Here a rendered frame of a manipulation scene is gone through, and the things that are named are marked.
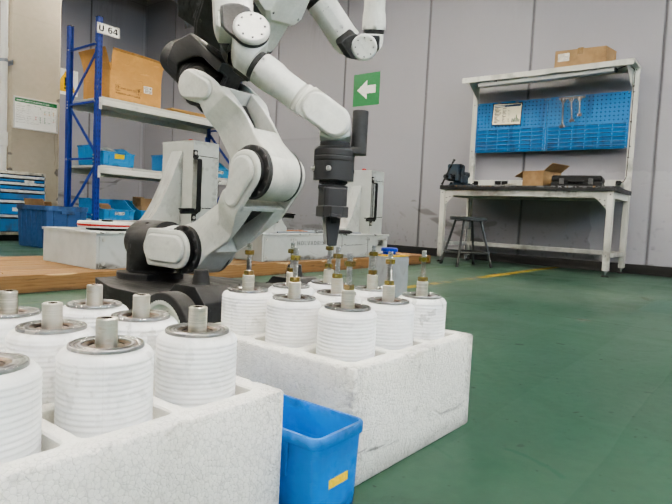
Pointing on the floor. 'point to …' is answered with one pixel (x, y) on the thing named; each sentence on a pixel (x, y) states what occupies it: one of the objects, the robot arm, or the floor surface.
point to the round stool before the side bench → (471, 239)
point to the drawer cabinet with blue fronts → (33, 186)
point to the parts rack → (114, 117)
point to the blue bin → (317, 453)
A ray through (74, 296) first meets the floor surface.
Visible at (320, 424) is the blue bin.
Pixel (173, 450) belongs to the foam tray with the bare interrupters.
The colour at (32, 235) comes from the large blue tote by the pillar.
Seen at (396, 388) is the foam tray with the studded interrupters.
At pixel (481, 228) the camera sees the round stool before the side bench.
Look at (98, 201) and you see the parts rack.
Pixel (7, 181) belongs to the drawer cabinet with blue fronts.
